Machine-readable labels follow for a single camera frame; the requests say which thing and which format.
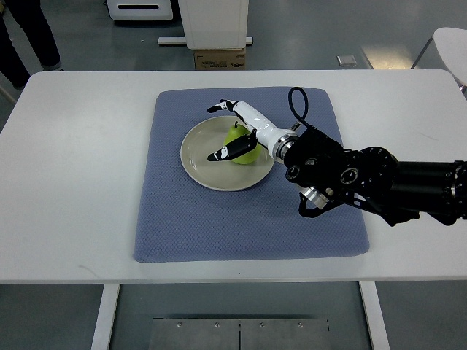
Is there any white table leg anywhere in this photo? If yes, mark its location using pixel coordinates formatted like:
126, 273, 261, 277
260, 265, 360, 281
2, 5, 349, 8
90, 284, 120, 350
358, 281, 390, 350

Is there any white cabinet on stand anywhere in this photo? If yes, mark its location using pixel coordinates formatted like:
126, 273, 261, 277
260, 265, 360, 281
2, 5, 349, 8
158, 0, 253, 50

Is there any white round chair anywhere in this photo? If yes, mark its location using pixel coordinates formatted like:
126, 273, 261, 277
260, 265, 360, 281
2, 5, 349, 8
411, 27, 466, 95

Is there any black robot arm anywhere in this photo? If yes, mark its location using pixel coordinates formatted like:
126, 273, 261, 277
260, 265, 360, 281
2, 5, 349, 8
284, 127, 466, 226

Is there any green pear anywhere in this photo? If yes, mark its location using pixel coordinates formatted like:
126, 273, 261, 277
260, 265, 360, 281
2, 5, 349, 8
223, 121, 261, 165

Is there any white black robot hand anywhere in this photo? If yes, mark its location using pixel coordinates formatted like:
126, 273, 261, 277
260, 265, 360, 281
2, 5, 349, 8
207, 100, 298, 163

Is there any grey floor outlet plate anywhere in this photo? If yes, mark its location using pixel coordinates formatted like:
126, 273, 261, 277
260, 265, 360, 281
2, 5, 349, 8
336, 55, 358, 67

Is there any right white table leg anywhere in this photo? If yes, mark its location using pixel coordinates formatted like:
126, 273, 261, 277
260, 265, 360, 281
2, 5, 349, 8
358, 281, 390, 350

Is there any white floor machine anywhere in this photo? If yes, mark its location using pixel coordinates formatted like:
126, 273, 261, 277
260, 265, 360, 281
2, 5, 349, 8
106, 0, 174, 21

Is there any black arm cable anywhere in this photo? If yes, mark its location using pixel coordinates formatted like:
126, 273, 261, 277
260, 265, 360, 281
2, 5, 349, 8
287, 86, 311, 131

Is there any blue textured cloth mat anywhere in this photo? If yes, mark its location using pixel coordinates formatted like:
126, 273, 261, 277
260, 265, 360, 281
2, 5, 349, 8
131, 85, 370, 264

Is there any left white table leg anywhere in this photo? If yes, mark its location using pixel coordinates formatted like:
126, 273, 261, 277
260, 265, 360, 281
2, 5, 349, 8
90, 284, 120, 350

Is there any person in dark trousers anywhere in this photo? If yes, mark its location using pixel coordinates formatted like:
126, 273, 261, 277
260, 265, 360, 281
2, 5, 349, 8
1, 1, 63, 90

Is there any cream ceramic plate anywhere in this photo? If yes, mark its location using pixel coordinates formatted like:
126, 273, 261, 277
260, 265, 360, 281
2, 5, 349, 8
180, 116, 274, 191

